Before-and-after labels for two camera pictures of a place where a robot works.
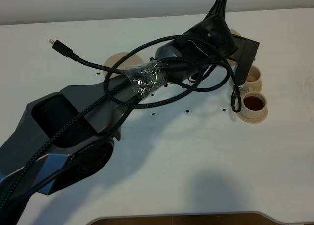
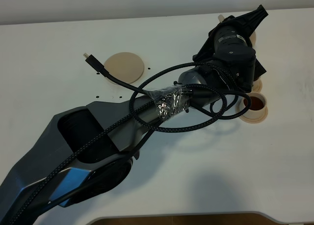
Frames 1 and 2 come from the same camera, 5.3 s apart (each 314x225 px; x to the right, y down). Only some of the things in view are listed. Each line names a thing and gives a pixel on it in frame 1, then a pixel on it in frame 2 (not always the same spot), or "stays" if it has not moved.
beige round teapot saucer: (131, 61) stays
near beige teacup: (253, 105) stays
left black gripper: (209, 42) -> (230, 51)
